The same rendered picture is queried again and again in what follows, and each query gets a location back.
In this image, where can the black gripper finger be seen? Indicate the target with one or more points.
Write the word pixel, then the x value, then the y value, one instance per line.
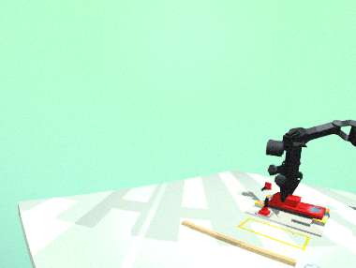
pixel 284 190
pixel 296 183

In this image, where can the tan flat bar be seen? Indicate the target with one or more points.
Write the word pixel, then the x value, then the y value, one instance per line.
pixel 243 245

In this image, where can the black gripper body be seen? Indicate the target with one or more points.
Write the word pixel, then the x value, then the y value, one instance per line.
pixel 291 172

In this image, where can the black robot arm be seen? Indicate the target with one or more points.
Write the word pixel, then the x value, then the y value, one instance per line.
pixel 298 137

